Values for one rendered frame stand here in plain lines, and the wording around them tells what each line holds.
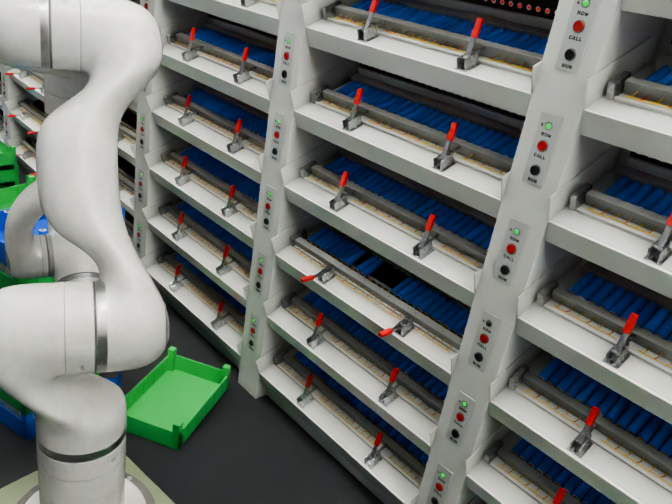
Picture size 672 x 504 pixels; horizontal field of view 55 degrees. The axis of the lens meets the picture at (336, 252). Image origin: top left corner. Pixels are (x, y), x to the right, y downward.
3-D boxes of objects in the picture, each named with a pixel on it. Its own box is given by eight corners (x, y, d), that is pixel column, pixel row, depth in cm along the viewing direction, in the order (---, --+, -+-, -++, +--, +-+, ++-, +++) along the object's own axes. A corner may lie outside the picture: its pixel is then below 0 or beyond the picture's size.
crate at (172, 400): (178, 450, 166) (179, 426, 162) (110, 425, 170) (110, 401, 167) (229, 387, 192) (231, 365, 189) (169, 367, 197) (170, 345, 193)
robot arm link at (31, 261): (-4, 120, 95) (9, 291, 109) (109, 122, 103) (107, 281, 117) (-7, 100, 102) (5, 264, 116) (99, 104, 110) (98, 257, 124)
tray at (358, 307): (452, 388, 134) (451, 359, 128) (277, 266, 172) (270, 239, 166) (511, 334, 143) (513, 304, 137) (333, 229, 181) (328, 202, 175)
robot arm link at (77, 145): (41, 371, 87) (164, 361, 93) (37, 384, 76) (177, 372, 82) (35, 7, 88) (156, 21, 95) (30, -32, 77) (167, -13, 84)
